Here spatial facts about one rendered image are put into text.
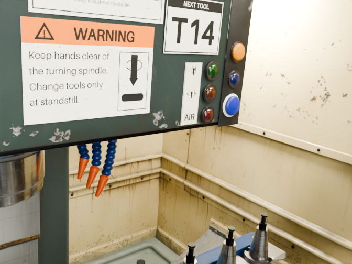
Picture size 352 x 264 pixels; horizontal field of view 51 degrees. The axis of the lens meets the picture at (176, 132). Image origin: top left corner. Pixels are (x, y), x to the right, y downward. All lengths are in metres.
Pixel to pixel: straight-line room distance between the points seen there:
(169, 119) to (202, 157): 1.19
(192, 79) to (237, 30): 0.10
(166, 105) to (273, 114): 0.94
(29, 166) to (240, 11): 0.37
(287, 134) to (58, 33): 1.08
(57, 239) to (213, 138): 0.75
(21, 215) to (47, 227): 0.13
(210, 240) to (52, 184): 0.78
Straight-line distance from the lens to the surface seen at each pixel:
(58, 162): 1.21
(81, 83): 0.42
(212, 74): 0.53
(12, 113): 0.40
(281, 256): 0.95
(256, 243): 0.89
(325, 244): 1.41
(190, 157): 1.74
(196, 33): 0.50
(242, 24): 0.57
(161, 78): 0.48
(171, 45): 0.48
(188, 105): 0.51
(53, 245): 1.33
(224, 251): 0.81
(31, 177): 0.58
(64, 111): 0.41
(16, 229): 1.21
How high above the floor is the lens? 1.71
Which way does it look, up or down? 15 degrees down
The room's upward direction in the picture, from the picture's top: 5 degrees clockwise
